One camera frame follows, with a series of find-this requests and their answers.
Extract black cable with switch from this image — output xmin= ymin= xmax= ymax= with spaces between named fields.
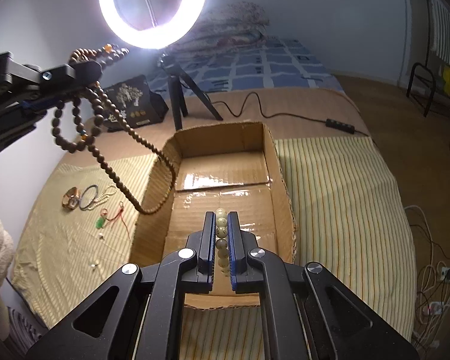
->
xmin=205 ymin=91 xmax=380 ymax=147

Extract green pendant red cord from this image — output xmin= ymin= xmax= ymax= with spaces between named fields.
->
xmin=95 ymin=201 xmax=132 ymax=240

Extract white ring light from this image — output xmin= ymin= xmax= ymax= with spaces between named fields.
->
xmin=99 ymin=0 xmax=206 ymax=50

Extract brown wooden bead necklace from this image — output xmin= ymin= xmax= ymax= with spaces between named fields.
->
xmin=50 ymin=44 xmax=178 ymax=216

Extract cream bead bracelet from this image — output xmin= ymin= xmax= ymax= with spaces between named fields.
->
xmin=214 ymin=207 xmax=231 ymax=277

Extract blue checked bed sheet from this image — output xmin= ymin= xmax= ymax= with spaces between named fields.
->
xmin=145 ymin=35 xmax=347 ymax=95

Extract white power strip cables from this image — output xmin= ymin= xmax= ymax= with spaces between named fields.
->
xmin=404 ymin=205 xmax=450 ymax=350

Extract black tripod stand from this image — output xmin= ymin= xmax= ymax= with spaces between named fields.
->
xmin=157 ymin=53 xmax=224 ymax=132

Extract brown cardboard box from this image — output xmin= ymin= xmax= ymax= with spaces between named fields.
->
xmin=129 ymin=120 xmax=299 ymax=310

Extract striped yellow cloth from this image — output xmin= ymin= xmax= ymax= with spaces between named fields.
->
xmin=12 ymin=136 xmax=416 ymax=339

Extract folded floral quilt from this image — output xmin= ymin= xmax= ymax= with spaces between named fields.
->
xmin=167 ymin=2 xmax=270 ymax=55

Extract blue thin bangle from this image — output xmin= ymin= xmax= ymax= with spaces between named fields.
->
xmin=79 ymin=184 xmax=99 ymax=211

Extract red brown strap watch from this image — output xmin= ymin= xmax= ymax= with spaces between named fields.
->
xmin=61 ymin=187 xmax=81 ymax=211

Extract black metal rack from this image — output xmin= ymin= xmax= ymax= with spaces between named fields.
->
xmin=406 ymin=62 xmax=450 ymax=117

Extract black printed gift bag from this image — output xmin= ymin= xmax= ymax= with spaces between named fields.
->
xmin=105 ymin=75 xmax=169 ymax=128

